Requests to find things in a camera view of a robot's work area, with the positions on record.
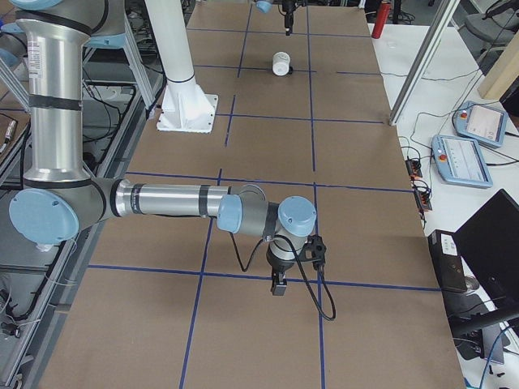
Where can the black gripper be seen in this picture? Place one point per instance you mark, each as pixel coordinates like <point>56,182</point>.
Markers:
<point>288,14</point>
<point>278,266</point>

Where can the white smiley mug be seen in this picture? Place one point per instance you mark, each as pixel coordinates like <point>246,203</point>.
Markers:
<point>281,64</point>

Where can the red metal bottle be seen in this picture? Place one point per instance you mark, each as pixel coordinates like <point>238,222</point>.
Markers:
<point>381,18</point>

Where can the orange connector board near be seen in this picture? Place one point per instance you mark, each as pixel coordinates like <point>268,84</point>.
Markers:
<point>423,199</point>

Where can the orange connector board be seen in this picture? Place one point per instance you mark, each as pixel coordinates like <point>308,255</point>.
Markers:
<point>423,199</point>
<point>413,167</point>

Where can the black box device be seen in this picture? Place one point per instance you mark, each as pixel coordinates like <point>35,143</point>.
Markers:
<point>446,261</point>

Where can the orange connector board far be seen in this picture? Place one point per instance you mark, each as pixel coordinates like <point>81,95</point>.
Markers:
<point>413,167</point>

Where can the black laptop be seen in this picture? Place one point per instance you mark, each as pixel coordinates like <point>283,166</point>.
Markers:
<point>488,242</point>

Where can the blue teach pendant near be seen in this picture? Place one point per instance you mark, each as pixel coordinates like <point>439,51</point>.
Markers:
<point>459,161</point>

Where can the blue teach pendant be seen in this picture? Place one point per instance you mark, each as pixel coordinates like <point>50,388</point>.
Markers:
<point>459,161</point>
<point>481,122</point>

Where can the blue teach pendant far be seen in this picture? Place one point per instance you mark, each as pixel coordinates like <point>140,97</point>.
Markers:
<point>481,122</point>

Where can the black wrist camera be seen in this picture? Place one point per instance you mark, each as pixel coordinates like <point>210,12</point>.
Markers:
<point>313,251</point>

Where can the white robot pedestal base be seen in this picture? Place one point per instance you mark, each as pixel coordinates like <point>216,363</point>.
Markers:
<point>185,106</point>

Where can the aluminium frame post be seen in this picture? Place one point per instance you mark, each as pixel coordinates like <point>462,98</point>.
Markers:
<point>424,56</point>

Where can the aluminium side frame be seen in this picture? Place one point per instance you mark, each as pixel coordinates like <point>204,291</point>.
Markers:
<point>59,198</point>

